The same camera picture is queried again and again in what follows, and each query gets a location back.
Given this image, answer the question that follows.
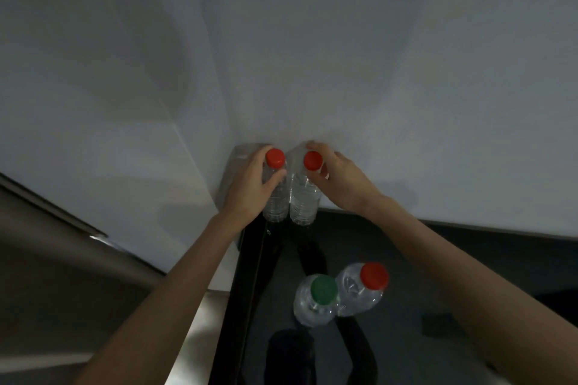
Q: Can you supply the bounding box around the person's right hand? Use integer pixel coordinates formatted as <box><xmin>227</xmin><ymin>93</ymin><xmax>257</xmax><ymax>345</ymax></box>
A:
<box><xmin>305</xmin><ymin>141</ymin><xmax>394</xmax><ymax>218</ymax></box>

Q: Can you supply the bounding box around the person's left hand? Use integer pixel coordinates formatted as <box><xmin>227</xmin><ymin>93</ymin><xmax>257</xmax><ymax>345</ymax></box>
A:
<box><xmin>219</xmin><ymin>144</ymin><xmax>288</xmax><ymax>245</ymax></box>

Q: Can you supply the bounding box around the red cap water bottle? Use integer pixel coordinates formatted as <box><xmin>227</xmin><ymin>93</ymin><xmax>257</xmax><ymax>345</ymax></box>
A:
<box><xmin>288</xmin><ymin>150</ymin><xmax>324</xmax><ymax>226</ymax></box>
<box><xmin>336</xmin><ymin>262</ymin><xmax>391</xmax><ymax>318</ymax></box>
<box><xmin>263</xmin><ymin>148</ymin><xmax>291</xmax><ymax>224</ymax></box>

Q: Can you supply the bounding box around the person's left forearm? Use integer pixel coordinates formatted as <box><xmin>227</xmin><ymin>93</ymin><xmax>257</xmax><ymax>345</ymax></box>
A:
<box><xmin>74</xmin><ymin>213</ymin><xmax>253</xmax><ymax>385</ymax></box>

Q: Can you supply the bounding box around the black glossy table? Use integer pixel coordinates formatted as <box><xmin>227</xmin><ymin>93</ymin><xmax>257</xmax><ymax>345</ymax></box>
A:
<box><xmin>208</xmin><ymin>206</ymin><xmax>578</xmax><ymax>385</ymax></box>

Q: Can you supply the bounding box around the gray curtain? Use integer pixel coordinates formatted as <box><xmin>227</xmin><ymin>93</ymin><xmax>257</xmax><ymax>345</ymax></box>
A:
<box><xmin>0</xmin><ymin>172</ymin><xmax>168</xmax><ymax>385</ymax></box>

